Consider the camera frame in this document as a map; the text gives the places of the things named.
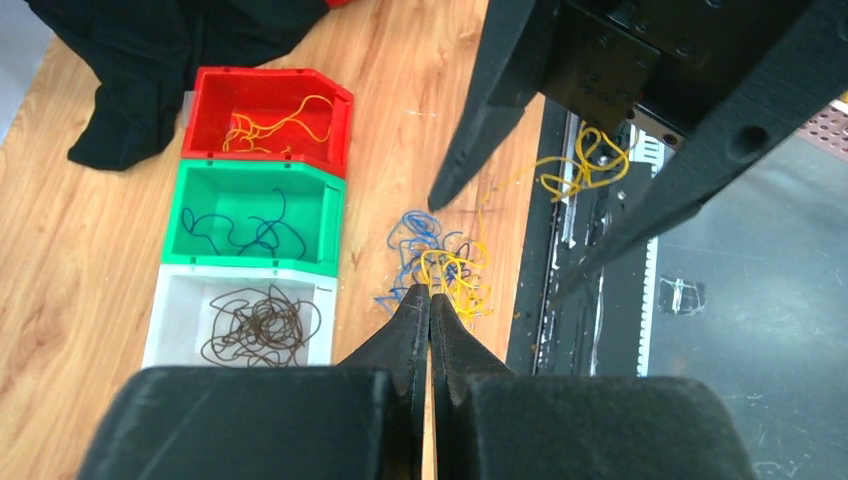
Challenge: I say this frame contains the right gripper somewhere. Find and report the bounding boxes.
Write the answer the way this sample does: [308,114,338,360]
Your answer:
[427,0,847,299]

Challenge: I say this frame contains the red sweater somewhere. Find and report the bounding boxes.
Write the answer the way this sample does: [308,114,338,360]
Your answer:
[325,0,351,9]

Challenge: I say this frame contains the blue cable tangle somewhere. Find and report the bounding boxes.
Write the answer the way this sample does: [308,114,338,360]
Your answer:
[374,210,492,316]

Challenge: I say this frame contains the green plastic bin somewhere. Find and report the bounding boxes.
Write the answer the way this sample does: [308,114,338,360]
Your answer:
[162,160,346,277]

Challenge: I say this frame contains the black cable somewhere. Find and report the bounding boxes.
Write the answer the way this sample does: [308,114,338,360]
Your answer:
[200,284,323,369]

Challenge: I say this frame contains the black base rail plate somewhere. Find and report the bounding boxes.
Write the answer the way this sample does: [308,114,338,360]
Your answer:
[506,102,665,376]

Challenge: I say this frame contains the white plastic bin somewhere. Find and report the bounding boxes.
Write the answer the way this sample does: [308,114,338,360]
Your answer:
[142,265,338,367]

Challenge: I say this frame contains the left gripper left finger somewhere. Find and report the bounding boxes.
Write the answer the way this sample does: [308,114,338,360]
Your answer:
[78,285,431,479]

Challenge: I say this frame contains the yellow cable tangle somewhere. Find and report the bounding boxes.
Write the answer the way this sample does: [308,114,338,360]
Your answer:
[417,122,634,326]

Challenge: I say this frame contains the red plastic bin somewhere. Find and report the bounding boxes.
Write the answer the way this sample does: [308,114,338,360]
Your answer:
[181,67,354,179]

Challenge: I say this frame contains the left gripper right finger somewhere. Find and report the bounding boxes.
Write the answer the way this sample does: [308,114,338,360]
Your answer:
[429,294,755,479]

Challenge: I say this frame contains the black shirt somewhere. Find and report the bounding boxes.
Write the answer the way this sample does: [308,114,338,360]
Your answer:
[27,0,330,171]

